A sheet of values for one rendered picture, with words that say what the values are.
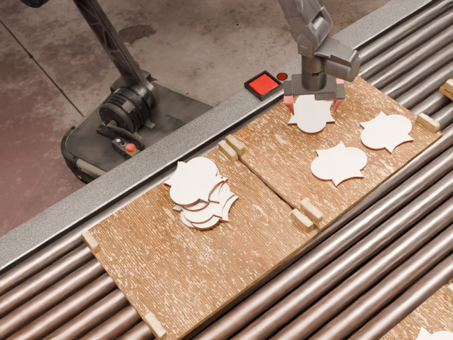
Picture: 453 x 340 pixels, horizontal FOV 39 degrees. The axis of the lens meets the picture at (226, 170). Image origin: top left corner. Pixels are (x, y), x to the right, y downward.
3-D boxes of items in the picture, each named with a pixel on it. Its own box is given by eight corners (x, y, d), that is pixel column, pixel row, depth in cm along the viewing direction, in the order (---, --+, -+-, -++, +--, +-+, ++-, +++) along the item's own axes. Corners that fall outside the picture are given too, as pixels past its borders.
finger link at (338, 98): (344, 121, 151) (346, 92, 144) (314, 123, 152) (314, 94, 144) (342, 100, 155) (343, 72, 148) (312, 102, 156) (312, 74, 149)
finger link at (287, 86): (315, 123, 152) (315, 94, 144) (284, 124, 152) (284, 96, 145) (313, 102, 156) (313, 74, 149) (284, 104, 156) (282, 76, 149)
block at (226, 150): (218, 150, 157) (217, 142, 155) (224, 146, 158) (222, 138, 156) (232, 163, 154) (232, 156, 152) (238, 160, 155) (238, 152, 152)
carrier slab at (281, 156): (222, 145, 160) (222, 141, 159) (339, 67, 174) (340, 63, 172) (320, 233, 141) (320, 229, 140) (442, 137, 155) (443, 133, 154)
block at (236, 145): (225, 143, 158) (224, 136, 156) (230, 139, 159) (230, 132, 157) (240, 157, 155) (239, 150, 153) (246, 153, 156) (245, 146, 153)
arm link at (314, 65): (309, 32, 140) (296, 48, 137) (337, 42, 137) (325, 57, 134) (309, 56, 145) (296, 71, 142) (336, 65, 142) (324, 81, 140)
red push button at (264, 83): (248, 87, 173) (247, 83, 172) (265, 77, 175) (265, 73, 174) (261, 99, 170) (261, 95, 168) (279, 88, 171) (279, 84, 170)
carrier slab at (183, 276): (81, 238, 146) (79, 234, 145) (222, 147, 160) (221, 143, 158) (166, 351, 127) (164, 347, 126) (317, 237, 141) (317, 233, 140)
